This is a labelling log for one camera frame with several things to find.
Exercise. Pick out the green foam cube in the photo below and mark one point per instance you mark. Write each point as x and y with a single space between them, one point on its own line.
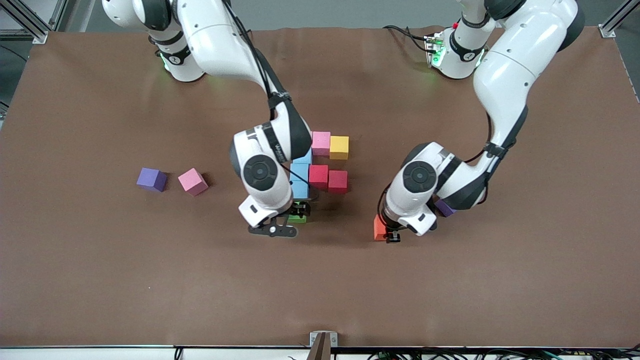
299 219

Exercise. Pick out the purple foam cube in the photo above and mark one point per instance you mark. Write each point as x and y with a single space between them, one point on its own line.
150 178
444 209

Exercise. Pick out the metal clamp bracket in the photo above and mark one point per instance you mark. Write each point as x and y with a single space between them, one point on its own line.
322 345

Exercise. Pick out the orange foam cube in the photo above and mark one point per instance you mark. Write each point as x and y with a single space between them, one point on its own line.
379 227

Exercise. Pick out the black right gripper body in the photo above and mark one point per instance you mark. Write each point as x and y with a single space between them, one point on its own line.
300 209

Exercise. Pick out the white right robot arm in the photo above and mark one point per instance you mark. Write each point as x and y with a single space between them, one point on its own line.
215 40

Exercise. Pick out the aluminium frame profile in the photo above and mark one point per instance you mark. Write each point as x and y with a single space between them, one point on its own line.
30 25
609 31
60 12

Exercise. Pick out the yellow foam cube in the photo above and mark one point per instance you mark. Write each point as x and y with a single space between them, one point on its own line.
339 147

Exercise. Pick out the pink foam cube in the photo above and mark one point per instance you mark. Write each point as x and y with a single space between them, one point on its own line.
321 143
192 181

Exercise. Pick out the brown table mat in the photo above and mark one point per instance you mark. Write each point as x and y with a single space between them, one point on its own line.
320 280

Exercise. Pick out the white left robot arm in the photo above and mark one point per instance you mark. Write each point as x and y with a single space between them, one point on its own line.
510 65

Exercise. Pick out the red foam cube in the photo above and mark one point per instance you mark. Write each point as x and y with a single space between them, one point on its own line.
319 176
338 181

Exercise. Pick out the blue foam cube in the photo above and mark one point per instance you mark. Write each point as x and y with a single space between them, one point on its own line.
306 159
300 172
300 190

